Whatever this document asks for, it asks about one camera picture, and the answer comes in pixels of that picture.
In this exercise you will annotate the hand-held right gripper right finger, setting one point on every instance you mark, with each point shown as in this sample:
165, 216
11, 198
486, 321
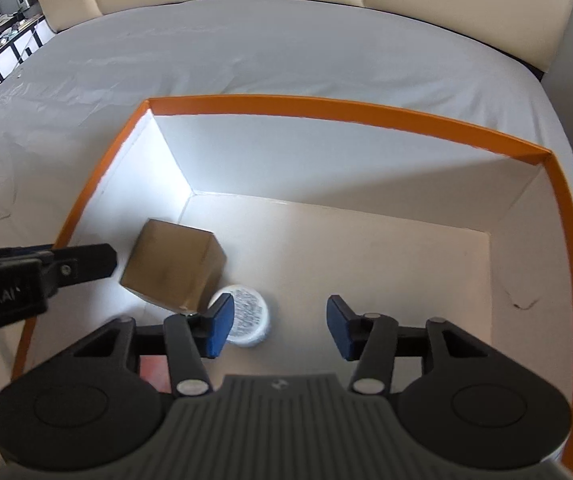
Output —
340, 327

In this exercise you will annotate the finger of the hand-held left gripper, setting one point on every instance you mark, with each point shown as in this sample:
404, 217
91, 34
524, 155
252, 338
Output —
84, 265

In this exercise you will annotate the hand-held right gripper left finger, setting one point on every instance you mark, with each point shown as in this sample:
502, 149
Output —
220, 327

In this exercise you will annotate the white round jar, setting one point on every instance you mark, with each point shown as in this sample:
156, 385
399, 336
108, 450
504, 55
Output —
246, 317

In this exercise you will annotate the gold square box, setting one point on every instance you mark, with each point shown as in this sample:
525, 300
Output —
174, 265

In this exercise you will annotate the orange cardboard box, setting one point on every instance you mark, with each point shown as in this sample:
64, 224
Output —
346, 240

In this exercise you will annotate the pink patterned packet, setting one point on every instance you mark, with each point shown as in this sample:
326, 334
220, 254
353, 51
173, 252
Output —
154, 372

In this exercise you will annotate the cluttered white bedside table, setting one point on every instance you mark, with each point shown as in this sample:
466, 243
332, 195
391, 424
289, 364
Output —
9, 42

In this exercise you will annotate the bed with white sheet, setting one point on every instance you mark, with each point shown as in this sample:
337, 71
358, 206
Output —
276, 55

